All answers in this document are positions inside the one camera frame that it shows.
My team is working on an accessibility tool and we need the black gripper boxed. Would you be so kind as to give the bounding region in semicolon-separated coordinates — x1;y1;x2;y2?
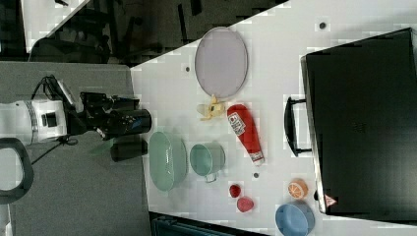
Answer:
66;91;139;141

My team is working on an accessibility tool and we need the red ketchup bottle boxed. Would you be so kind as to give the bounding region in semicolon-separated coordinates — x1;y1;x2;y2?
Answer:
227;104;265;166

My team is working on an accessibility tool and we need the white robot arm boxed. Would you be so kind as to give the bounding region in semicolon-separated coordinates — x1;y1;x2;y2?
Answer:
1;92;139;205

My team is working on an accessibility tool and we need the green oval strainer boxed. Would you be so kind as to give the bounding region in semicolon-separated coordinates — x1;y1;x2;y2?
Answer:
149;132;188;192

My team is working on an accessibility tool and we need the green metal cup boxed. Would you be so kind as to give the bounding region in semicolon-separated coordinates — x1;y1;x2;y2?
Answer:
190;142;225;183

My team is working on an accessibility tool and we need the grey round plate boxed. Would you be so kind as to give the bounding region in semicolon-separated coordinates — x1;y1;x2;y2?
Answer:
195;27;248;98

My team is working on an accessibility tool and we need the dark teal crate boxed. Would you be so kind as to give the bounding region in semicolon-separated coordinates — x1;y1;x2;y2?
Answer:
151;216;264;236

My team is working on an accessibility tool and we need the red strawberry toy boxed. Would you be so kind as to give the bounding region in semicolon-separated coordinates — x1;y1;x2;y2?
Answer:
229;184;241;198

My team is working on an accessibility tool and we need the pink round toy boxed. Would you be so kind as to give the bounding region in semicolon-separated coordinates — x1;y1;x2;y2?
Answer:
237;197;254;212

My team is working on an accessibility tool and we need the orange slice toy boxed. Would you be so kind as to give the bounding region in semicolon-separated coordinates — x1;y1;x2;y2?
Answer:
287;179;309;200

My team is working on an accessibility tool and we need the blue bowl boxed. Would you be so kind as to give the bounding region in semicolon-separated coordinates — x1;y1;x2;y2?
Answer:
275;201;315;236

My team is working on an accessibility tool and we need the black toaster oven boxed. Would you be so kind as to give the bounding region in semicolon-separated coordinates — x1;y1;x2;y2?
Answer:
300;29;417;225

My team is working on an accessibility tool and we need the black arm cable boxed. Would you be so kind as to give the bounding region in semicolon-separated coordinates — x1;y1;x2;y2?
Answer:
30;75;79;165

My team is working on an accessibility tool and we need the small black cylinder post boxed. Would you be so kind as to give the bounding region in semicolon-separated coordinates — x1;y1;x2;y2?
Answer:
110;140;148;162

